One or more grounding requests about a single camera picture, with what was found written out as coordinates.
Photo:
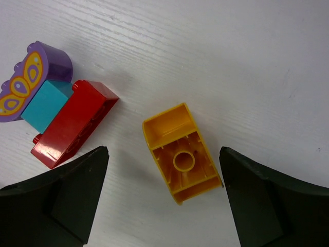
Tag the red long lego brick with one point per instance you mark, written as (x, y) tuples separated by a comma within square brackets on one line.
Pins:
[(77, 119)]

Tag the small orange lego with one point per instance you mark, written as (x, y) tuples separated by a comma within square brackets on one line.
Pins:
[(180, 153)]

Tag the small teal lego piece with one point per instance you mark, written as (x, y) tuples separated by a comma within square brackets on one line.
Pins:
[(46, 104)]

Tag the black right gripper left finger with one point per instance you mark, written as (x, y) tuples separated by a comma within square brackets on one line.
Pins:
[(57, 207)]

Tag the purple orange flower lego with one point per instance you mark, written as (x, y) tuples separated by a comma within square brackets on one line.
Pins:
[(42, 62)]

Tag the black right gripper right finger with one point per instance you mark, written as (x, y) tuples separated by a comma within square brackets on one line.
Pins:
[(271, 208)]

